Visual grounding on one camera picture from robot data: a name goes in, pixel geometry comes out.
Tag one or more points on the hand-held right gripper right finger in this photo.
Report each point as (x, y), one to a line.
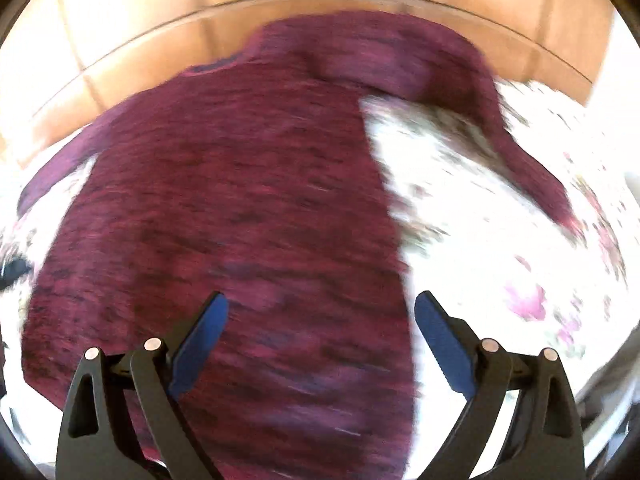
(442, 340)

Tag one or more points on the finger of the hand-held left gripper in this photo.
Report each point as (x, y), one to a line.
(12, 271)

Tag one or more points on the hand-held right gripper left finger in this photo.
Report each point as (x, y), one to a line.
(200, 340)

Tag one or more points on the maroon knit sweater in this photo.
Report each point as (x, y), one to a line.
(225, 185)

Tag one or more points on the floral bedspread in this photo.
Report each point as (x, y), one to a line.
(475, 220)

